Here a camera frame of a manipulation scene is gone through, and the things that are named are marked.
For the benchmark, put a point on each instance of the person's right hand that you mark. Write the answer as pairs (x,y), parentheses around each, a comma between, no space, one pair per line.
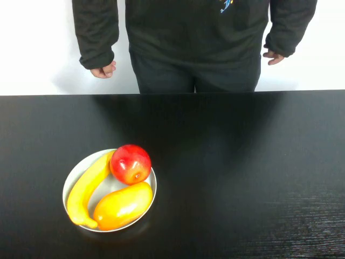
(102,72)

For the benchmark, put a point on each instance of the right forearm in dark sleeve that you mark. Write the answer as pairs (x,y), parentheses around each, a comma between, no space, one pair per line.
(94,32)

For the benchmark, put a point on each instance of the left forearm in dark sleeve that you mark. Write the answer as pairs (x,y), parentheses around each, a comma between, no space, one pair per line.
(291,24)

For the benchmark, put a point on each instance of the red apple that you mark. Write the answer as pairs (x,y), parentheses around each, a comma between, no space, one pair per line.
(129,162)

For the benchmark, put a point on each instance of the person's left hand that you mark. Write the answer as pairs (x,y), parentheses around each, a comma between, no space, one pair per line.
(275,57)

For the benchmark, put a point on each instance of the yellow banana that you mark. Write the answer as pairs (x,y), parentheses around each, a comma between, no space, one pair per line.
(83,189)

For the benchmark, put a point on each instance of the dark trousers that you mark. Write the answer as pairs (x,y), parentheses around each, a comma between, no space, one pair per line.
(194,75)

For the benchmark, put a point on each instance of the orange yellow mango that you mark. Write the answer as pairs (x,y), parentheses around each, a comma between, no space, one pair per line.
(124,205)

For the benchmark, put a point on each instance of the dark fleece jacket torso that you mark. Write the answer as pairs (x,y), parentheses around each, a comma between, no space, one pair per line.
(194,27)

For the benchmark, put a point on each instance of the white round plate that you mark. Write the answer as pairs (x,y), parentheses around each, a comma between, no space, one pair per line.
(107,186)

